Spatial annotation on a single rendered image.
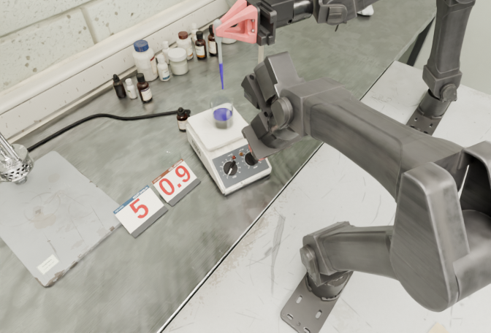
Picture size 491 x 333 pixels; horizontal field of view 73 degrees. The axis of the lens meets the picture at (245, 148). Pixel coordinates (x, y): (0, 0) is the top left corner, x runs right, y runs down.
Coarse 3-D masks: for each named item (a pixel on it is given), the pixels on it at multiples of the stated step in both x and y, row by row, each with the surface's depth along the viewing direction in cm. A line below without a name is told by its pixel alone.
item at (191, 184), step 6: (192, 180) 78; (198, 180) 78; (186, 186) 77; (192, 186) 77; (180, 192) 76; (186, 192) 76; (162, 198) 75; (168, 198) 74; (174, 198) 75; (180, 198) 75; (174, 204) 74
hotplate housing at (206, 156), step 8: (192, 136) 79; (192, 144) 82; (200, 144) 77; (232, 144) 77; (240, 144) 77; (200, 152) 78; (208, 152) 75; (216, 152) 75; (224, 152) 76; (208, 160) 75; (208, 168) 77; (216, 176) 74; (256, 176) 76; (264, 176) 79; (240, 184) 75; (248, 184) 77; (224, 192) 74
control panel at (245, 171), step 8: (232, 152) 76; (240, 152) 76; (248, 152) 77; (216, 160) 75; (224, 160) 75; (232, 160) 76; (240, 160) 76; (264, 160) 78; (216, 168) 74; (240, 168) 76; (248, 168) 76; (256, 168) 76; (264, 168) 77; (224, 176) 74; (232, 176) 75; (240, 176) 75; (248, 176) 76; (224, 184) 74; (232, 184) 74
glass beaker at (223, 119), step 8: (216, 96) 75; (224, 96) 75; (216, 104) 77; (224, 104) 77; (232, 104) 73; (216, 112) 73; (224, 112) 73; (232, 112) 75; (216, 120) 75; (224, 120) 75; (232, 120) 77; (216, 128) 77; (224, 128) 76
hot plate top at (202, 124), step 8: (200, 112) 81; (208, 112) 81; (192, 120) 79; (200, 120) 79; (208, 120) 79; (240, 120) 79; (192, 128) 78; (200, 128) 78; (208, 128) 78; (232, 128) 78; (240, 128) 78; (200, 136) 76; (208, 136) 76; (216, 136) 76; (224, 136) 76; (232, 136) 76; (240, 136) 76; (208, 144) 74; (216, 144) 74; (224, 144) 75
